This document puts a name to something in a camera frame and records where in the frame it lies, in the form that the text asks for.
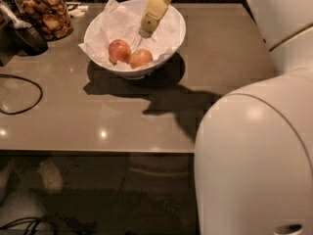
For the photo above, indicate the red apple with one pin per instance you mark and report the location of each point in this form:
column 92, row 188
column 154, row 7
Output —
column 140, row 58
column 119, row 51

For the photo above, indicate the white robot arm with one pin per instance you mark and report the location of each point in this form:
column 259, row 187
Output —
column 253, row 161

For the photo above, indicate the small white items behind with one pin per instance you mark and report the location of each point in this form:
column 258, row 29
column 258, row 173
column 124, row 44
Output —
column 77, row 11

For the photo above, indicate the black pan with spoon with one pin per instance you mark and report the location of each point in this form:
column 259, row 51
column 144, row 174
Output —
column 29, row 39

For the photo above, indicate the white ceramic bowl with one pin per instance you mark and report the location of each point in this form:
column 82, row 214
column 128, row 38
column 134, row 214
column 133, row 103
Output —
column 147, row 70

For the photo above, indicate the glass jar of chips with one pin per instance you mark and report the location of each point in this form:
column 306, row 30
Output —
column 50, row 16

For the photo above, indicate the white paper liner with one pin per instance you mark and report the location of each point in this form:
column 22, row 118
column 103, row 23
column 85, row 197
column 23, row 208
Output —
column 120, row 25

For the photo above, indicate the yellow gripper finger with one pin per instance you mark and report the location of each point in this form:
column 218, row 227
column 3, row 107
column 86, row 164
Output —
column 153, row 13

